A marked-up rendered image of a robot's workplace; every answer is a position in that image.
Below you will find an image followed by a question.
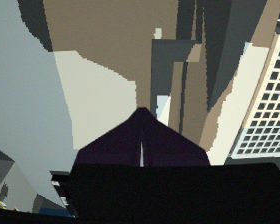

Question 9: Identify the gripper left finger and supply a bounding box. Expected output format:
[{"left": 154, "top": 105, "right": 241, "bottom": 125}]
[{"left": 73, "top": 107, "right": 142, "bottom": 167}]

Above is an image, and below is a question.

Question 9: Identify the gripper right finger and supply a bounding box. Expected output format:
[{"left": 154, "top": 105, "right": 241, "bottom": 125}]
[{"left": 142, "top": 107, "right": 211, "bottom": 167}]

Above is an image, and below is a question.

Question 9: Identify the white multi-well plate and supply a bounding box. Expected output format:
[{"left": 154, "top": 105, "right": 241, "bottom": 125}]
[{"left": 227, "top": 27, "right": 280, "bottom": 159}]

